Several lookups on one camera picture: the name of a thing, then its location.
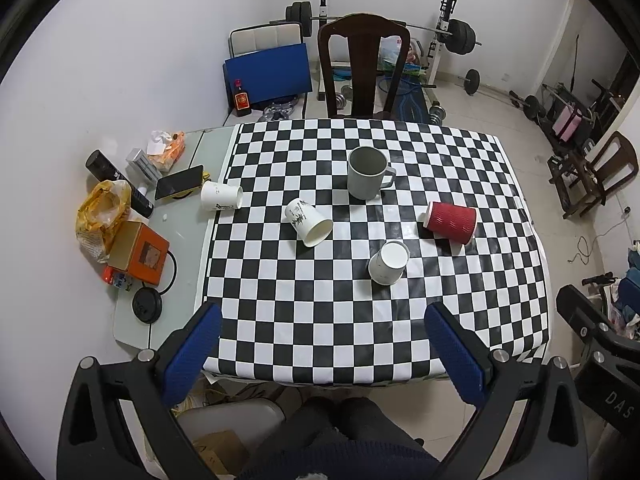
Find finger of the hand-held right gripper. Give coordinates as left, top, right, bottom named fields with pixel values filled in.
left=556, top=284, right=621, bottom=343

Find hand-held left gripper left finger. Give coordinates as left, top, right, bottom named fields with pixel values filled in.
left=56, top=301, right=223, bottom=480

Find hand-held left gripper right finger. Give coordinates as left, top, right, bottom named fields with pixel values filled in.
left=424, top=301, right=589, bottom=480

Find plain white paper cup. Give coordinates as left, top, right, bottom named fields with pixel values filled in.
left=368, top=240, right=411, bottom=286

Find red ribbed paper cup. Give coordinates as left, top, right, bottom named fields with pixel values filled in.
left=419, top=201, right=477, bottom=246

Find white paper cup black print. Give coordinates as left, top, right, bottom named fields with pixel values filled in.
left=200, top=180, right=244, bottom=212

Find white bamboo print paper cup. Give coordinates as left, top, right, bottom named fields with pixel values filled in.
left=284, top=197, right=334, bottom=248

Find pile of clothes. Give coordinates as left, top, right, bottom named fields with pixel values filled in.
left=582, top=242, right=640, bottom=341

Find grey stool seat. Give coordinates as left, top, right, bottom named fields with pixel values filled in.
left=175, top=398, right=287, bottom=461

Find cardboard box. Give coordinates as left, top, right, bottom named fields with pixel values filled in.
left=191, top=429, right=251, bottom=479

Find small orange blue packet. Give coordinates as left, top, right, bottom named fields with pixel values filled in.
left=102, top=266, right=135, bottom=292

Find orange square box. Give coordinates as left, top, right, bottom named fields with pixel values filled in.
left=107, top=221, right=171, bottom=283

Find black white checkered tablecloth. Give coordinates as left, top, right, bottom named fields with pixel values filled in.
left=201, top=117, right=555, bottom=387

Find brown wooden armchair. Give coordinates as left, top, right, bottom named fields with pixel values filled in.
left=546, top=130, right=639, bottom=220

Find person's legs dark pants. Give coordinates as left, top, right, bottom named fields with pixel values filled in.
left=234, top=396, right=442, bottom=480

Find black spray can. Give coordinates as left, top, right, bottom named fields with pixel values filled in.
left=127, top=186, right=154, bottom=219

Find yellow plastic bag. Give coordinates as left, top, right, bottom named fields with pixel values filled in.
left=75, top=179, right=132, bottom=264

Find black smartphone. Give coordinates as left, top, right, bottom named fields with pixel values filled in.
left=154, top=164, right=205, bottom=201

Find pink bag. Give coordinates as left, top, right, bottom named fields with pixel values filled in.
left=554, top=106, right=586, bottom=144

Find silver metal box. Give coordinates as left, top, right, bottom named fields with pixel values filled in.
left=125, top=148, right=161, bottom=183

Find grey mug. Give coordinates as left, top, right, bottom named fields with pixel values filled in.
left=347, top=146, right=397, bottom=201

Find orange tissue pack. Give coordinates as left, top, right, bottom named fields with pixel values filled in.
left=145, top=130, right=187, bottom=173

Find black cylinder bottle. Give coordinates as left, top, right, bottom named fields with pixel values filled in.
left=85, top=149, right=127, bottom=184

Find short barbell black plates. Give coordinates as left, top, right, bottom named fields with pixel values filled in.
left=457, top=69, right=547, bottom=122

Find blue exercise mat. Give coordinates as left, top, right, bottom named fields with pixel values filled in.
left=391, top=85, right=431, bottom=123

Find dark bottle red cap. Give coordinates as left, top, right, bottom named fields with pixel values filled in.
left=232, top=79, right=251, bottom=118

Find blue board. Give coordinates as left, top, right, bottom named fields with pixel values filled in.
left=224, top=43, right=312, bottom=109

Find long barbell black plates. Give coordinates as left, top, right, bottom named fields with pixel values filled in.
left=285, top=2, right=484, bottom=56

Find white barbell rack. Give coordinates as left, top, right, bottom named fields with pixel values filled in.
left=314, top=0, right=457, bottom=102

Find dark wooden chair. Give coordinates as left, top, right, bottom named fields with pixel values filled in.
left=317, top=13, right=412, bottom=122

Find clear plastic bag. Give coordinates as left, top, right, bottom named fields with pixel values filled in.
left=377, top=35, right=407, bottom=68

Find beige padded chair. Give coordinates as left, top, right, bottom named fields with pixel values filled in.
left=229, top=23, right=306, bottom=58

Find thin floor cable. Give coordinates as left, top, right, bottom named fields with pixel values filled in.
left=567, top=207, right=633, bottom=266

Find black round disc with cable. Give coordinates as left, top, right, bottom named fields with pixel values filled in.
left=132, top=249, right=179, bottom=323

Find black folded exercise frame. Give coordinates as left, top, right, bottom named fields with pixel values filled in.
left=541, top=35, right=628, bottom=148

